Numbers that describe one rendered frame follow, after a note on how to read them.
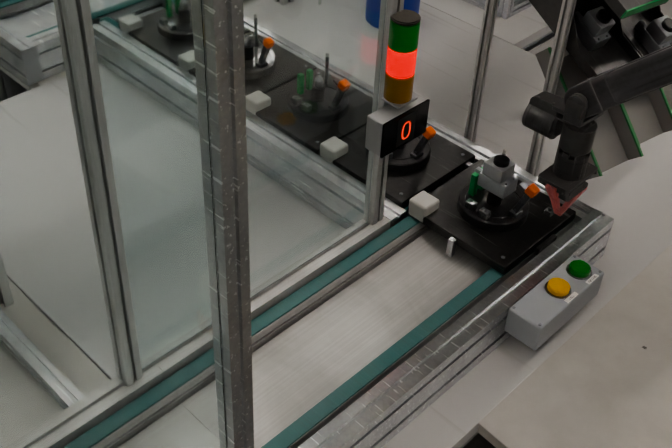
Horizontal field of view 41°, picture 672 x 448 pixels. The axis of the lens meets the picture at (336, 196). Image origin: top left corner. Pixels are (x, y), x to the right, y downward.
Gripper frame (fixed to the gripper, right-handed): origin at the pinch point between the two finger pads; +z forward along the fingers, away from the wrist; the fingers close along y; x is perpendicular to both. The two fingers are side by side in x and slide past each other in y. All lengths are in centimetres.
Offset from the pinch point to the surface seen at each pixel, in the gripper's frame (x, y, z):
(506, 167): -12.3, 0.3, -3.4
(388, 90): -25.9, 21.2, -23.2
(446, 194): -23.1, 2.9, 8.1
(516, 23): -67, -87, 19
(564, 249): 2.4, -1.6, 9.2
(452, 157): -30.1, -7.9, 8.0
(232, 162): 6, 83, -57
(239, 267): 7, 83, -44
